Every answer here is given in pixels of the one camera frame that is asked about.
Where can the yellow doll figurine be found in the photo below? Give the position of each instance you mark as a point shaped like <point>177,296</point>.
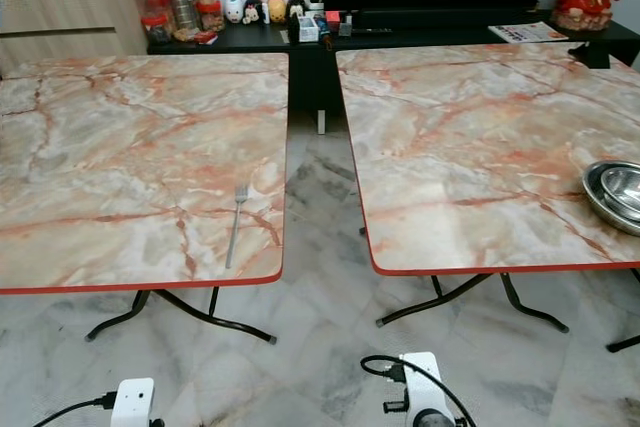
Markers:
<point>276,10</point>

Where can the tall red-lid snack jar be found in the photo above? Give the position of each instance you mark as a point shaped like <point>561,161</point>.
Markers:
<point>180,4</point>

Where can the marble folding table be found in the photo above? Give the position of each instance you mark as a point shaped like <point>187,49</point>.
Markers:
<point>460,147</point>
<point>140,147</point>

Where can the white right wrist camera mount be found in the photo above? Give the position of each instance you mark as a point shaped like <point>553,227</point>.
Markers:
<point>425,382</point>

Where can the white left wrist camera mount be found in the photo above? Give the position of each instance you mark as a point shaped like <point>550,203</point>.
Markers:
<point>132,403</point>

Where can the silver metal fork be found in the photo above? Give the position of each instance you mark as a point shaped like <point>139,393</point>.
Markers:
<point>235,237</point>

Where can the black and white doll figurine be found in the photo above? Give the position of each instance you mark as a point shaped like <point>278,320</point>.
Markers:
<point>254,11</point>

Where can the printed magazine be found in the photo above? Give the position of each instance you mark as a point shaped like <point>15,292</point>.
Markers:
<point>528,32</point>

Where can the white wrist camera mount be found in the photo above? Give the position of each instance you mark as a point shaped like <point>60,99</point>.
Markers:
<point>132,403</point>
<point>425,382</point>

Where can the small red box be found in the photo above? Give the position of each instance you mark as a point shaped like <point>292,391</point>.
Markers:
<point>332,18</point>

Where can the small white box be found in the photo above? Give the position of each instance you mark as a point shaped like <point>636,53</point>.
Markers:
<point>309,29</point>

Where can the short red-lid jar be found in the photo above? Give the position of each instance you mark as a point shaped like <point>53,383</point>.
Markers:
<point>156,27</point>
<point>211,15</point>

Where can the light wooden cabinet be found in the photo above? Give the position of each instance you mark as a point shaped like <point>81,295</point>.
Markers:
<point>60,17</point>

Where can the stainless steel bowl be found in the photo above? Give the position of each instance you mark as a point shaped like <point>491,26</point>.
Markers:
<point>616,193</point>

